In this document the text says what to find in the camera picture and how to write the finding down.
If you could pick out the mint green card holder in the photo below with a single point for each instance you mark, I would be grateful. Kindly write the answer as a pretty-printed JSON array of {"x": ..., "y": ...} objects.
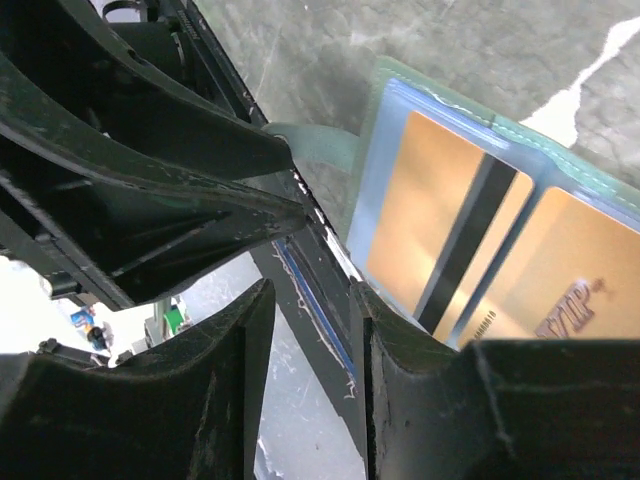
[{"x": 368, "y": 159}]

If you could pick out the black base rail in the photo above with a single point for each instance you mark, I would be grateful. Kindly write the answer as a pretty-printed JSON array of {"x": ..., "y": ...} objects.
[{"x": 283, "y": 62}]

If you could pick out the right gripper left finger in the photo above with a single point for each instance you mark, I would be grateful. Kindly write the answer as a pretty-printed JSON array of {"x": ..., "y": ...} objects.
[{"x": 189, "y": 408}]

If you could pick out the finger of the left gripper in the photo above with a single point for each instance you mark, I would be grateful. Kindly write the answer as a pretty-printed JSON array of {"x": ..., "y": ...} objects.
[
  {"x": 94, "y": 216},
  {"x": 77, "y": 59}
]

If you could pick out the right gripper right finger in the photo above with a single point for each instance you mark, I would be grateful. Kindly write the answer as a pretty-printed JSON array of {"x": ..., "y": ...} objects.
[{"x": 496, "y": 409}]

